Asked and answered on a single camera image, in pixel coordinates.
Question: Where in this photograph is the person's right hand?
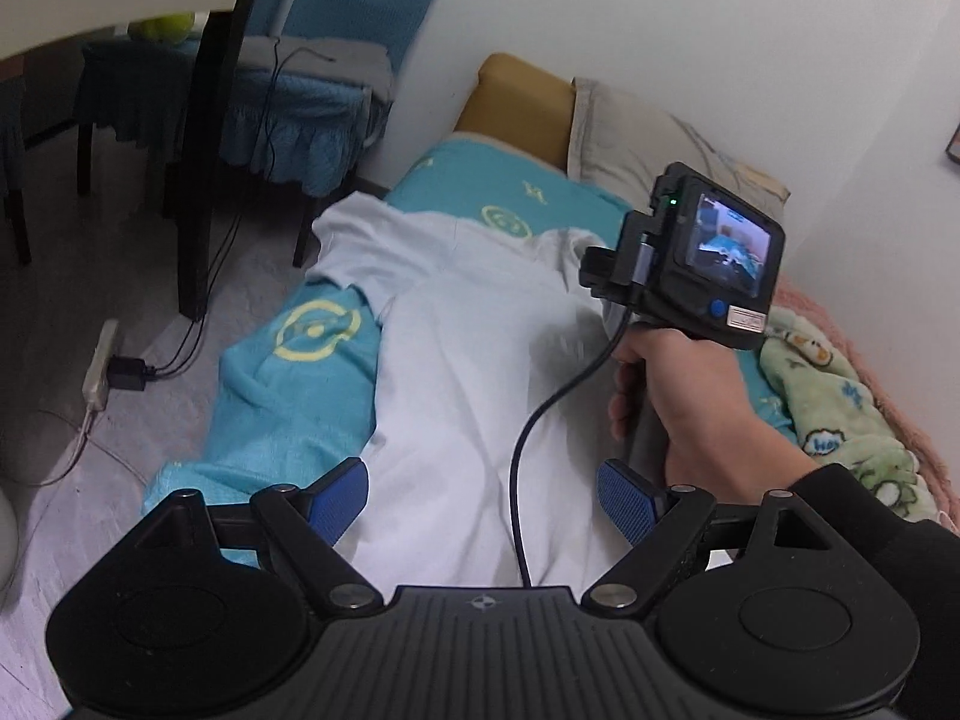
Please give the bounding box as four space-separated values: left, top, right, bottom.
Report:
609 322 807 496

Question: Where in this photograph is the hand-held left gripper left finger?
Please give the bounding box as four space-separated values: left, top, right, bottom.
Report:
139 459 385 611

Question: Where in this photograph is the green cartoon blanket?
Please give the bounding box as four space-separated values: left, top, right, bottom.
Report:
759 306 938 524

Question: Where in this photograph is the thin white floor cable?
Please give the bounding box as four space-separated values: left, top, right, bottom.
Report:
0 409 151 488

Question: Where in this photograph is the black charger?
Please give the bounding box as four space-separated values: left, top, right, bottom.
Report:
107 356 151 393

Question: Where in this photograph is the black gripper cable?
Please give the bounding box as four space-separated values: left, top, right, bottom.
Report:
510 240 647 590

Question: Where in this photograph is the white printed t-shirt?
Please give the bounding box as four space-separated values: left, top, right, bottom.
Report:
311 191 638 590

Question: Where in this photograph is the white desk with black legs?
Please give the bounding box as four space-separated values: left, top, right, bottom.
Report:
0 0 260 320

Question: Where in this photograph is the white power strip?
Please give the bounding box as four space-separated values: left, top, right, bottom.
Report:
81 319 121 413

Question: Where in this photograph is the pink fuzzy blanket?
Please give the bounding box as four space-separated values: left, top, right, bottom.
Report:
772 277 960 533

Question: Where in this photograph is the mustard yellow pillow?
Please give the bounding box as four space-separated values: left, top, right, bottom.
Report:
454 52 578 170

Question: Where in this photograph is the grey pillow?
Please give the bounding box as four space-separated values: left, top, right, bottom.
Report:
566 77 792 203

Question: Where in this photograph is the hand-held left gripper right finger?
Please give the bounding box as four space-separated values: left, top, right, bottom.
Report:
583 459 837 611

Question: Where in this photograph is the grey seat cushion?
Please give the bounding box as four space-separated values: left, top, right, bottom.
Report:
240 35 395 102

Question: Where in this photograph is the blue covered chair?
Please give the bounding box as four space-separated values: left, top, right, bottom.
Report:
75 37 200 196
217 0 466 271

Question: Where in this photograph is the teal patterned bed sheet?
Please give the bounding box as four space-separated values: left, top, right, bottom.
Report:
142 131 800 571

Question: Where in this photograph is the green tennis ball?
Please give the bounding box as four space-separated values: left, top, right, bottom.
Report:
127 13 197 44

